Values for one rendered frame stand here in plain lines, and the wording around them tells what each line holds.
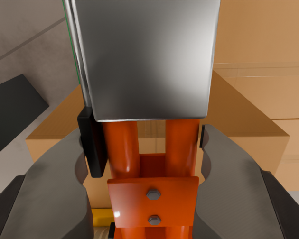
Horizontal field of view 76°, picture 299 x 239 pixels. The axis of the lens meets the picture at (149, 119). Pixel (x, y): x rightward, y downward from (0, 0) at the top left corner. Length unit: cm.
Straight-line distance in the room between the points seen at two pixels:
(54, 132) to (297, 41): 72
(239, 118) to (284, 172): 73
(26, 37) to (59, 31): 19
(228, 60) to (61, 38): 93
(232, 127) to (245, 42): 42
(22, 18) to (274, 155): 130
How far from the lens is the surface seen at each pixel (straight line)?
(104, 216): 39
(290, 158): 103
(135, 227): 18
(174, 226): 18
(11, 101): 127
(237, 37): 69
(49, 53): 133
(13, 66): 147
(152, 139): 29
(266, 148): 35
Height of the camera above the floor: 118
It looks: 61 degrees down
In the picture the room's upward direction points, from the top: 180 degrees clockwise
